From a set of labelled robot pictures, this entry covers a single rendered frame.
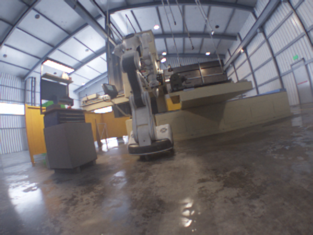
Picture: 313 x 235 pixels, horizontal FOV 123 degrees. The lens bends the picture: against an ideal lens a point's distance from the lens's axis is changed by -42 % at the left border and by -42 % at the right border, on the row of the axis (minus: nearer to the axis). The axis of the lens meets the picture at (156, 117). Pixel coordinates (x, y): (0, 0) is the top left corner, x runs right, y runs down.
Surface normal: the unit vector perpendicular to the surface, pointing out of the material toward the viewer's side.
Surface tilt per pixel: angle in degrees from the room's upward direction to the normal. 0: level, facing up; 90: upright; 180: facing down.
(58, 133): 90
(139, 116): 73
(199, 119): 90
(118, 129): 90
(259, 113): 90
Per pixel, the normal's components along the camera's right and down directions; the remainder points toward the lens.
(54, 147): -0.17, -0.02
